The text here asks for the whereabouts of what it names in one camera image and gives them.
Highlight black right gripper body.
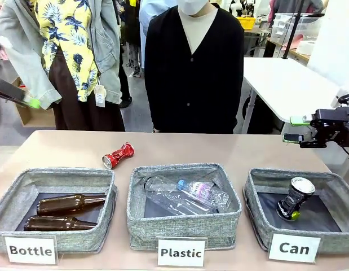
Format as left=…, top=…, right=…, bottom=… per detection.
left=299, top=106, right=349, bottom=149

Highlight crushed black Pepsi can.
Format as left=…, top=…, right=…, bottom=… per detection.
left=276, top=177, right=316, bottom=222

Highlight pink label plastic bottle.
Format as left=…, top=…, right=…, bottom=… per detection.
left=176, top=180, right=230, bottom=213

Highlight brown glass bottle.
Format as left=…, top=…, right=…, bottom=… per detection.
left=36, top=193, right=107, bottom=217
left=24, top=216, right=98, bottom=231

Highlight clear plastic bottle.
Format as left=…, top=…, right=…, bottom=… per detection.
left=142, top=175, right=220, bottom=216

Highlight white Can label sign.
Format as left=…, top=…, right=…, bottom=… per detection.
left=268, top=233, right=321, bottom=264

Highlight grey fabric basket can sign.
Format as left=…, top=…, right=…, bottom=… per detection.
left=243, top=168, right=349, bottom=254

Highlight crushed red can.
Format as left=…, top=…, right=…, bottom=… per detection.
left=101, top=142, right=135, bottom=169

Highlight grey fabric basket plastic sign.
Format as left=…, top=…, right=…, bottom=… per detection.
left=126, top=163, right=243, bottom=251

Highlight grey fabric basket bottle sign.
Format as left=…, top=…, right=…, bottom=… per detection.
left=0, top=168, right=118, bottom=253

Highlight cardboard box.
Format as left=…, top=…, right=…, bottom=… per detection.
left=12, top=76, right=56, bottom=128

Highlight white table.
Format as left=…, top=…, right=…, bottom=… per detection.
left=243, top=57, right=341, bottom=135

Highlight figure in yellow floral shirt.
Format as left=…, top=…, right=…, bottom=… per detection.
left=0, top=0, right=126, bottom=132

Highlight paper clothing tag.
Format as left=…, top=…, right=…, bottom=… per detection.
left=94, top=84, right=107, bottom=108

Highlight black stand pole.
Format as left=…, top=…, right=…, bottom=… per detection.
left=281, top=0, right=304, bottom=59

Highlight clear plastic storage box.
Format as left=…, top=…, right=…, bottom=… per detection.
left=271, top=12, right=323, bottom=43

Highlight yellow plastic bin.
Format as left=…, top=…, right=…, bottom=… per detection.
left=236, top=16, right=257, bottom=30

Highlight person in black cardigan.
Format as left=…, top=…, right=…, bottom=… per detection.
left=144, top=0, right=245, bottom=134

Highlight background person dark clothes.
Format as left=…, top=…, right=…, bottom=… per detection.
left=117, top=0, right=147, bottom=110

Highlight white Bottle label sign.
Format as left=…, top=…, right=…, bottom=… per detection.
left=2, top=234, right=59, bottom=265

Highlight white Plastic label sign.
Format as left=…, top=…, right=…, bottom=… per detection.
left=156, top=236, right=207, bottom=268

